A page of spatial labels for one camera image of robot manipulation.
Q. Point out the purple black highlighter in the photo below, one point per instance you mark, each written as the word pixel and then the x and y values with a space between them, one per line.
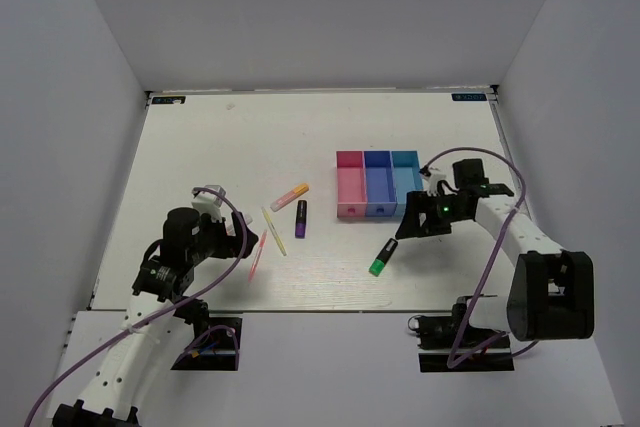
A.
pixel 301 219

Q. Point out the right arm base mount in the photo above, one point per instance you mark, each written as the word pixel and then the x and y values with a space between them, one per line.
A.
pixel 436 335

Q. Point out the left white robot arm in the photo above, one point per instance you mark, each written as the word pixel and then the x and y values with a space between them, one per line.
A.
pixel 161 321

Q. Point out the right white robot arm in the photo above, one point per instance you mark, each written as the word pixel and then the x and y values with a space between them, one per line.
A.
pixel 551 296

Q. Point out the left corner label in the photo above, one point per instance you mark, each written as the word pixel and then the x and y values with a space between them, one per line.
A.
pixel 168 100

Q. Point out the yellow thin pen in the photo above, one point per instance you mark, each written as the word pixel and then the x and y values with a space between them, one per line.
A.
pixel 274 232

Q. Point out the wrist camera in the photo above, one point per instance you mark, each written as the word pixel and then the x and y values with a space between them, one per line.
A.
pixel 207 203
pixel 434 179

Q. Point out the corner label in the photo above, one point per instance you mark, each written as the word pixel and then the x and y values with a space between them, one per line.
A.
pixel 468 97
pixel 168 100

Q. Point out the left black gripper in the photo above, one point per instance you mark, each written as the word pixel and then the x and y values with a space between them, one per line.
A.
pixel 229 243

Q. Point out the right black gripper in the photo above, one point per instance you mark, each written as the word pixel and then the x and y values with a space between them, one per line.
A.
pixel 420 202

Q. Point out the pink drawer box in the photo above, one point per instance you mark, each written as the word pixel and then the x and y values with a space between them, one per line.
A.
pixel 351 184

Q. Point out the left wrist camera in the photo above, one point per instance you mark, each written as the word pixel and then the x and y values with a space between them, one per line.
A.
pixel 207 203

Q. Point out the green black highlighter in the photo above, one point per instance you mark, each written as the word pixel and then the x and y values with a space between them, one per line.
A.
pixel 383 257

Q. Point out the right corner label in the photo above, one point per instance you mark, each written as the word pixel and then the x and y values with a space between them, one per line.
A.
pixel 468 97

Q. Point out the pink thin pen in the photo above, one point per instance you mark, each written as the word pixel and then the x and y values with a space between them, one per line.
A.
pixel 257 256

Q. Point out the orange clear highlighter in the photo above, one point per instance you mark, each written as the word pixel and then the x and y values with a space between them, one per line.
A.
pixel 230 229

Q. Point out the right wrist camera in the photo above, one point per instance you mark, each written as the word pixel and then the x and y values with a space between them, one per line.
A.
pixel 434 179

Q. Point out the light blue drawer box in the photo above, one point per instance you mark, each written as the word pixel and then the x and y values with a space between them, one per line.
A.
pixel 407 178

